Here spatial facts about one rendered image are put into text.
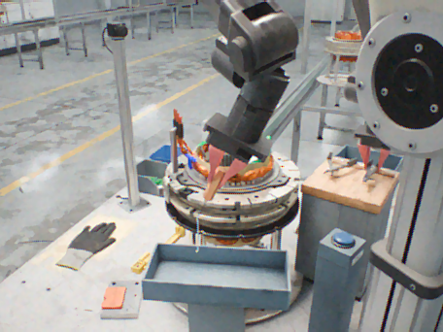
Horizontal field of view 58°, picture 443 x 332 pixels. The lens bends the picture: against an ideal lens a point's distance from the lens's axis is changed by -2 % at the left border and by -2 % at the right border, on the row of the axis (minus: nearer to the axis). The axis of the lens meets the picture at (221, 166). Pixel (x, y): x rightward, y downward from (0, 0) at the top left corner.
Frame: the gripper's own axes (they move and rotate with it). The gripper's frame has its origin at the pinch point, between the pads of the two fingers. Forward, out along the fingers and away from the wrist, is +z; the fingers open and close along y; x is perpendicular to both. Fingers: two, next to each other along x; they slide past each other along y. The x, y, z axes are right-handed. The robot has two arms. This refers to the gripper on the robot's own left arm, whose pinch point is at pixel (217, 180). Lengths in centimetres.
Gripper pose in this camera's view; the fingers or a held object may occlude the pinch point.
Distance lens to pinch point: 65.8
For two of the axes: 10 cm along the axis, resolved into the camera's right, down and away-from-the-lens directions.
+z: -4.0, 8.0, 4.5
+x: -2.6, 3.7, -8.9
